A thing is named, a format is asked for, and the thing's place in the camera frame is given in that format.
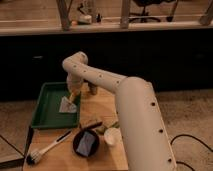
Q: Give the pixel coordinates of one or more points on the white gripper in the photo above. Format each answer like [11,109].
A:
[74,85]

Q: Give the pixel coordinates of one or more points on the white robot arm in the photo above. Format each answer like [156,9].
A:
[142,127]

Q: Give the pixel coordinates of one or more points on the green plastic tray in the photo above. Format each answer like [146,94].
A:
[50,112]

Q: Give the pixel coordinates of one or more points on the grey folded cloth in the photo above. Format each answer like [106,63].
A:
[66,106]

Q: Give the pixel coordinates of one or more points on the black round bowl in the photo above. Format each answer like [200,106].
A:
[95,145]

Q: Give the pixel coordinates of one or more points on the blue grey sponge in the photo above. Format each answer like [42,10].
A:
[85,143]

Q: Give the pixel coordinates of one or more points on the white cup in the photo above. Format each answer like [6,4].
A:
[112,136]

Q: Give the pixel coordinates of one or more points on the white dish brush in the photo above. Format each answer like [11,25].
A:
[36,155]

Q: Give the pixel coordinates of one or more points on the wooden table leg left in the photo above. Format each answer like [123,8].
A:
[64,9]

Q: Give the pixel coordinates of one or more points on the wooden table leg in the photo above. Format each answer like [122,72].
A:
[125,11]
[64,9]

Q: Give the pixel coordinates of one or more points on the wooden table leg middle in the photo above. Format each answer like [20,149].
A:
[125,11]

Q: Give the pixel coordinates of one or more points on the black office chair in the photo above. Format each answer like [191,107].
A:
[144,15]

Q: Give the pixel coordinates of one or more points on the black handled knife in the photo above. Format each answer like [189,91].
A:
[92,126]

